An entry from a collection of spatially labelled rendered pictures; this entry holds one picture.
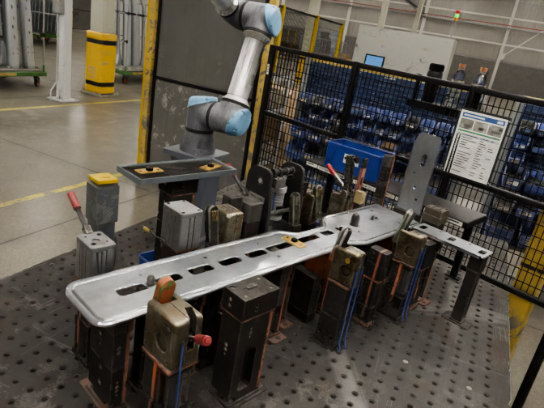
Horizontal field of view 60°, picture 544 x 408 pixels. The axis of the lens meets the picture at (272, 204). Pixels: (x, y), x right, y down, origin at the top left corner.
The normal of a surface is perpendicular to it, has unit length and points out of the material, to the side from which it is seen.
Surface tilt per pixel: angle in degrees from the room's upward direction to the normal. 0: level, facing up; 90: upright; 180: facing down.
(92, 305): 0
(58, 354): 0
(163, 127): 90
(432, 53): 90
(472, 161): 90
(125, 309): 0
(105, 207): 90
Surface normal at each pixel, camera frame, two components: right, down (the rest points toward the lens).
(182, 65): -0.46, 0.25
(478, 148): -0.69, 0.14
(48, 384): 0.17, -0.93
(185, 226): 0.70, 0.36
